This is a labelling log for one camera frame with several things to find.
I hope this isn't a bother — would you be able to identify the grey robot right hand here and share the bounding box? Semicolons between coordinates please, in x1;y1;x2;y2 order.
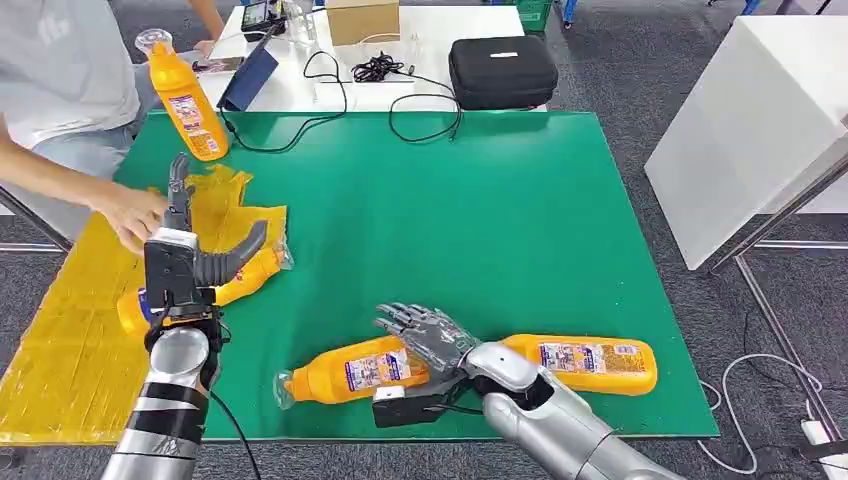
374;302;482;376

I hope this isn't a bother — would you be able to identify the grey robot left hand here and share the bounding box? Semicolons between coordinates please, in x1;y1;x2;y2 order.
164;153;270;288

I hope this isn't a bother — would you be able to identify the person's right hand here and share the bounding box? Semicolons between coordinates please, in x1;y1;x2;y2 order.
99;187;171;255

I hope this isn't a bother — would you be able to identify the orange drink bottle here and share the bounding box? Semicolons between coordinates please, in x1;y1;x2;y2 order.
135;28;231;163
496;333;659;397
273;335;432;411
117;241;295;337

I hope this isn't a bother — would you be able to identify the black device with screen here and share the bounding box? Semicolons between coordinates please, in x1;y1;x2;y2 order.
239;0;290;43

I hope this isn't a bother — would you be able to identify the pale grey table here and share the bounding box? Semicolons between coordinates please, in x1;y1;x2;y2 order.
0;182;87;255

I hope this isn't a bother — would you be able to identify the clear plastic cup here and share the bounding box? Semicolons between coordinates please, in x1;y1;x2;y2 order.
286;0;321;42

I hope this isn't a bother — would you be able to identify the green mat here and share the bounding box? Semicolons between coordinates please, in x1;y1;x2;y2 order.
112;109;721;442

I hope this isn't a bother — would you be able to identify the person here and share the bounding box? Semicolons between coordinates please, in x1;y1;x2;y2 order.
0;0;230;255

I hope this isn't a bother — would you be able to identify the yellow sheet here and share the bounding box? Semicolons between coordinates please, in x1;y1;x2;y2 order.
0;163;290;446

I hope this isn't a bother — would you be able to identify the cardboard box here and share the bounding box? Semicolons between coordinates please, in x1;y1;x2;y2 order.
324;0;402;48

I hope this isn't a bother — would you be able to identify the black carrying case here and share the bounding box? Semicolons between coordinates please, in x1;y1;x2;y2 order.
447;34;560;112

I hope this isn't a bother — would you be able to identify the green crate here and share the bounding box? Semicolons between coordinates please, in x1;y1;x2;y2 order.
512;0;555;34

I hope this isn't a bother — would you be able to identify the white side table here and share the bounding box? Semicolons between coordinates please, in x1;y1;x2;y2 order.
643;15;848;442

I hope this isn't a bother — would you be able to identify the white power adapter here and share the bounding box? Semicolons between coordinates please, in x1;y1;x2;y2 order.
799;419;848;480

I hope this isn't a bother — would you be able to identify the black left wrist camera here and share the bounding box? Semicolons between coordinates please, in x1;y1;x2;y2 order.
142;227;201;314

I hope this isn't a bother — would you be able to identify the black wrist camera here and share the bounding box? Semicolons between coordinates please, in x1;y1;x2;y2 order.
142;227;201;314
371;380;465;429

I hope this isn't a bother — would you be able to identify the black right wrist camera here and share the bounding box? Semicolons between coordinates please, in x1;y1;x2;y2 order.
371;380;465;429

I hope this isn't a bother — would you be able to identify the long black cable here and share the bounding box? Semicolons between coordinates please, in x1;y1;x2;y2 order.
218;50;350;155

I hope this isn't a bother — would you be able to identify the coiled black cable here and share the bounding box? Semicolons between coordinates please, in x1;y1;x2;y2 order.
351;51;407;85

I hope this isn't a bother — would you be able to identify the looped black cable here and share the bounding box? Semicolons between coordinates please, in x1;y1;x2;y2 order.
388;68;464;146

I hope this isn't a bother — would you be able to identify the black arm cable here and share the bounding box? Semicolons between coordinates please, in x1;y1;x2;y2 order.
209;389;264;480

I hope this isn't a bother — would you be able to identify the white floor cable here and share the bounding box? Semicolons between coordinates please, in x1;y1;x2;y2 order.
695;354;827;478

